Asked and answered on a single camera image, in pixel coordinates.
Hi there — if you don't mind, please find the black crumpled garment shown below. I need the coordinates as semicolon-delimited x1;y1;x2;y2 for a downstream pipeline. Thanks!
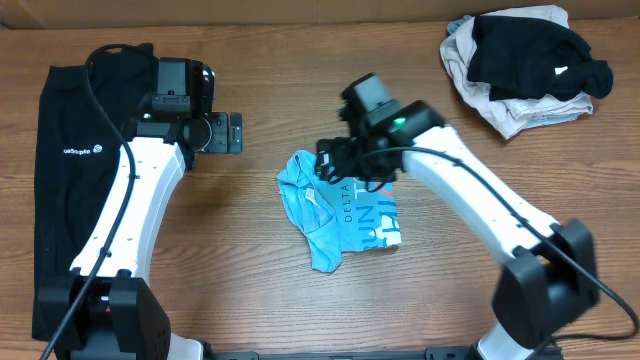
467;15;614;101

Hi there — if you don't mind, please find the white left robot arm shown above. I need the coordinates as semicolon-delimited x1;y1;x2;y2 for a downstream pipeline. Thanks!
34;47;242;359

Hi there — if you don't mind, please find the beige folded garment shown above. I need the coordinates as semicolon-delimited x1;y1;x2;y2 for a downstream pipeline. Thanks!
440;16;594;140

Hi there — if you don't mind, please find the light blue t-shirt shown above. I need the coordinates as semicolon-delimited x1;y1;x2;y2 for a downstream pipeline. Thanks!
276;150;402;273

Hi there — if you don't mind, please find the grey-blue garment under pile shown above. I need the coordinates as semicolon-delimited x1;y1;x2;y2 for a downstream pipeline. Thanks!
446;15;472;35

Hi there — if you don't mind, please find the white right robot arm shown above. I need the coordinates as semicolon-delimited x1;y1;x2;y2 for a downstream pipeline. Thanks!
316;73;600;359

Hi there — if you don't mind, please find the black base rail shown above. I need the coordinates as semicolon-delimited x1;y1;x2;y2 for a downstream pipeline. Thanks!
205;346;478;360

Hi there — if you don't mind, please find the black folded garment with logo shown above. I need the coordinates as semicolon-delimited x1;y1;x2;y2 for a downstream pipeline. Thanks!
31;42;161;343

